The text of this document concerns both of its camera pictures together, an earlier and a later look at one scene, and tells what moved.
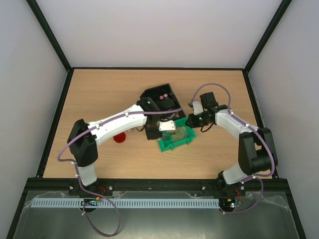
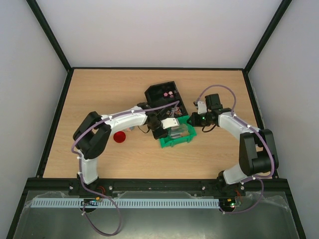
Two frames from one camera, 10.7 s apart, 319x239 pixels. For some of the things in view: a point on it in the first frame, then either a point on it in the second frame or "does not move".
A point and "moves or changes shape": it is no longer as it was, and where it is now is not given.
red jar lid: (119, 138) does not move
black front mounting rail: (108, 185) does not move
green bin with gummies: (183, 134) moves or changes shape
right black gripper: (190, 122) does not move
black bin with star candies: (180, 114) → (163, 94)
